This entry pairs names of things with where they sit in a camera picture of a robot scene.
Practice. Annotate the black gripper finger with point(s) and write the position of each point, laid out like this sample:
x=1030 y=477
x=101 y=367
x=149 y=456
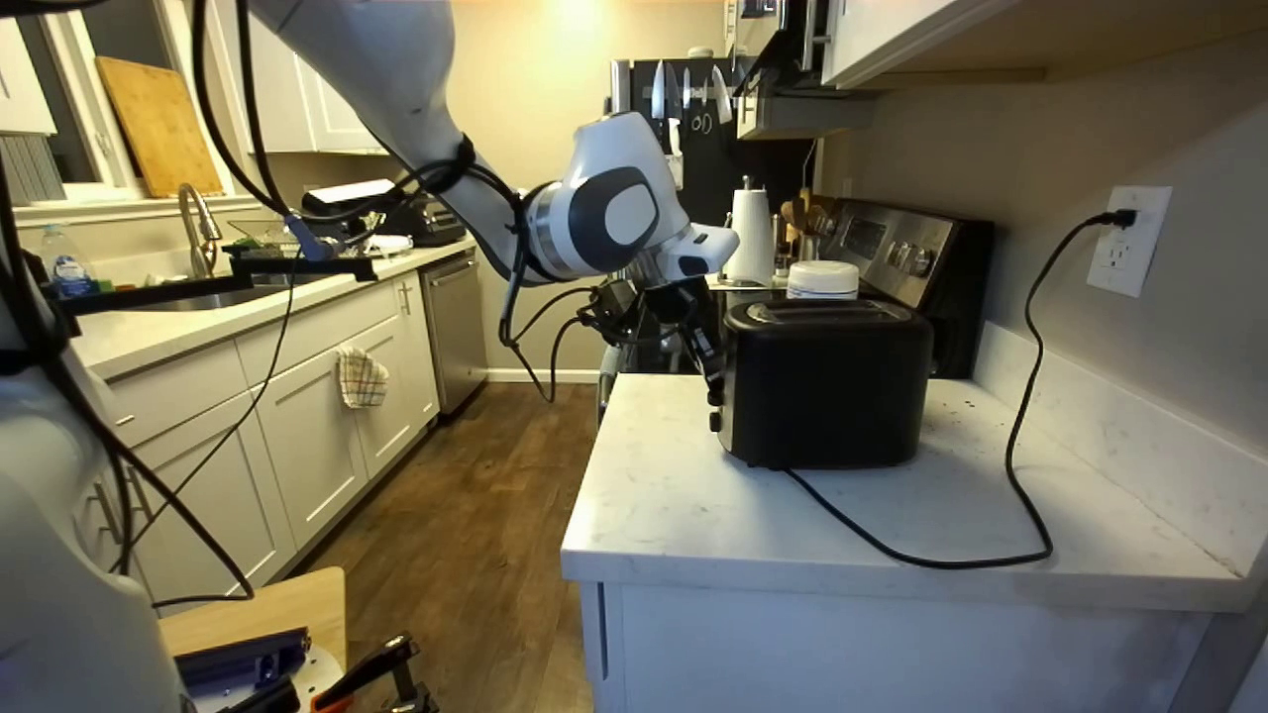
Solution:
x=711 y=361

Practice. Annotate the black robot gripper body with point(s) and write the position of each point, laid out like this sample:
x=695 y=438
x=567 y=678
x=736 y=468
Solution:
x=654 y=330

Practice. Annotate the black two-slot toaster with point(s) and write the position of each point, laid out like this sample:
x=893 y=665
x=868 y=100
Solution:
x=823 y=380

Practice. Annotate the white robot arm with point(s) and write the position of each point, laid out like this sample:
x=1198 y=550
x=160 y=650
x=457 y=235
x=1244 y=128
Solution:
x=474 y=100

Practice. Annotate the white paper towel roll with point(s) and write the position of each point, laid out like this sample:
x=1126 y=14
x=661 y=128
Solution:
x=754 y=235

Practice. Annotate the Lysol wipes canister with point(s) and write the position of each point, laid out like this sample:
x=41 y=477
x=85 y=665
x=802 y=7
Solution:
x=823 y=281

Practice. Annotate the stainless steel dishwasher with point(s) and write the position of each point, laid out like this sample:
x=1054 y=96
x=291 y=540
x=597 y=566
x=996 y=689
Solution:
x=457 y=330

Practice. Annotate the stainless steel black stove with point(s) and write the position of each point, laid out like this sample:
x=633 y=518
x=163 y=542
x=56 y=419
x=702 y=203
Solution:
x=919 y=257

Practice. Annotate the white hanging pot holder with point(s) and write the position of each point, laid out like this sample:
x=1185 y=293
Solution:
x=361 y=377

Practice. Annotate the silver kitchen faucet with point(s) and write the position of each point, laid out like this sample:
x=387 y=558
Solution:
x=204 y=240

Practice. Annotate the wooden cutting board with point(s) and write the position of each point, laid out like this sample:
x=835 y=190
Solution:
x=160 y=128

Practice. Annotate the white wall power outlet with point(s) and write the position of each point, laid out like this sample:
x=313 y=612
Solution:
x=1126 y=249

